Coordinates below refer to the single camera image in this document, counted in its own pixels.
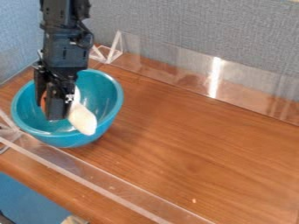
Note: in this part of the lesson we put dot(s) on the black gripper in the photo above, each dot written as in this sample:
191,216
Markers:
63,57

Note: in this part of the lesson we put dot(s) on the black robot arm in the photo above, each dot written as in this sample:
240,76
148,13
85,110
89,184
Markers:
63,14

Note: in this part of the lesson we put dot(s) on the clear acrylic front barrier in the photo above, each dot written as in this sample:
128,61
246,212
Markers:
147,204

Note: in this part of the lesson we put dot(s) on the clear acrylic left barrier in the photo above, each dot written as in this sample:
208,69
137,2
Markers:
12,65

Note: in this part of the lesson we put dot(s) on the brown white plush mushroom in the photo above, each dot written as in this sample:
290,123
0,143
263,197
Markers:
80,117

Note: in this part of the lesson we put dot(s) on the clear acrylic corner bracket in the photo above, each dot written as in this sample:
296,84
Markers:
108,54

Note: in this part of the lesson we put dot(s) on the clear acrylic barrier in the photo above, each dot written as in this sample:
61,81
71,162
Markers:
12,65
262,91
147,204

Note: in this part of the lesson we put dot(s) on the clear acrylic back barrier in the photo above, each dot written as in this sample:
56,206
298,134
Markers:
262,91

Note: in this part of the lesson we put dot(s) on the blue plastic bowl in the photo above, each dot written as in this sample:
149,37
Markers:
101,96

